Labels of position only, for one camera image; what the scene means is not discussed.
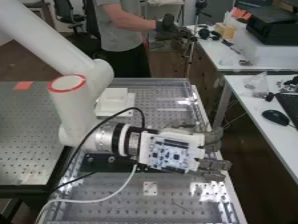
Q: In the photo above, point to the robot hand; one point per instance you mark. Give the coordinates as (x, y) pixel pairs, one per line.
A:
(174, 150)

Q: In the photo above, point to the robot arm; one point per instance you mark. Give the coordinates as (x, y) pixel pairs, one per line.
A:
(45, 36)

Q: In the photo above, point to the small square metal plate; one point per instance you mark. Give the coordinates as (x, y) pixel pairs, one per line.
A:
(150, 188)

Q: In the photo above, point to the black plate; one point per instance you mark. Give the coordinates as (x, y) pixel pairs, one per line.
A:
(105, 161)

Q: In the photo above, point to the clear box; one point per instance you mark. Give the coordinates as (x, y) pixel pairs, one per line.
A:
(196, 96)

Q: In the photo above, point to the small white box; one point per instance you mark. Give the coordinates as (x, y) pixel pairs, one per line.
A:
(117, 100)

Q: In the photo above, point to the white desk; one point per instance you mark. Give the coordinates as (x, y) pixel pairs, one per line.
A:
(262, 58)
(262, 133)

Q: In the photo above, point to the black computer mouse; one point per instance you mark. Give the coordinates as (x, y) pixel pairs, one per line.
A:
(276, 117)

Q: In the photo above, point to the clear plastic bag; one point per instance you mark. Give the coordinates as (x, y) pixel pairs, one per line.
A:
(258, 83)

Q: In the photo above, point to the black keyboard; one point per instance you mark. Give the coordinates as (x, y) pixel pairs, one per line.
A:
(291, 106)

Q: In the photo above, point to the black headphones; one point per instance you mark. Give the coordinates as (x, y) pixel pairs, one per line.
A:
(208, 33)

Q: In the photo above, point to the cardboard box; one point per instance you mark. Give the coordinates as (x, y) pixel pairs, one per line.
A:
(226, 30)

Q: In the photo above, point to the person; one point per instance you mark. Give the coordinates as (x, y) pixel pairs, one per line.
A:
(121, 30)

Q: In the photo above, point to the red sticker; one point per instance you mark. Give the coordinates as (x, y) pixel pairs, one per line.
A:
(23, 86)

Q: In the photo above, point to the black tripod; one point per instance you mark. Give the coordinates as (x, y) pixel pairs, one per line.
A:
(198, 20)

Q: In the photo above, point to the black case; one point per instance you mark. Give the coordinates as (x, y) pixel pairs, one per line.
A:
(275, 25)

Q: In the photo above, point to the black office chair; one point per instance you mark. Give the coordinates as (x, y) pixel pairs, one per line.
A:
(67, 13)

